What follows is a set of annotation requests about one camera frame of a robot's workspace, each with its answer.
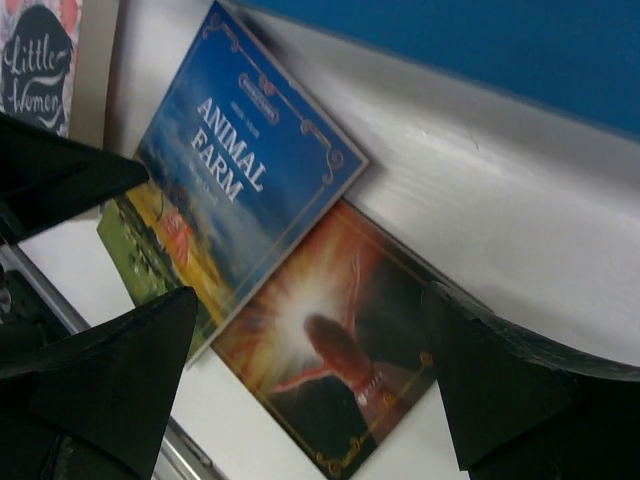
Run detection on Little Women floral book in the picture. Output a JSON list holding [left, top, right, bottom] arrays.
[[1, 0, 120, 148]]

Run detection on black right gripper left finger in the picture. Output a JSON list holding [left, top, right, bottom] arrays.
[[0, 286, 200, 480]]

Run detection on Three Days to See book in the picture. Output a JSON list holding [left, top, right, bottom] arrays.
[[212, 201, 442, 479]]

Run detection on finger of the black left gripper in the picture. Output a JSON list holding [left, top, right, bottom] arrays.
[[1, 114, 149, 245]]

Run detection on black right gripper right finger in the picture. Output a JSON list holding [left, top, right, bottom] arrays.
[[423, 282, 639, 479]]

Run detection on Animal Farm book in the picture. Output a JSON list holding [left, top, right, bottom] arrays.
[[97, 2, 369, 363]]

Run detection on aluminium mounting rail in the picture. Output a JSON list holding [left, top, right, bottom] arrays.
[[0, 239, 201, 480]]

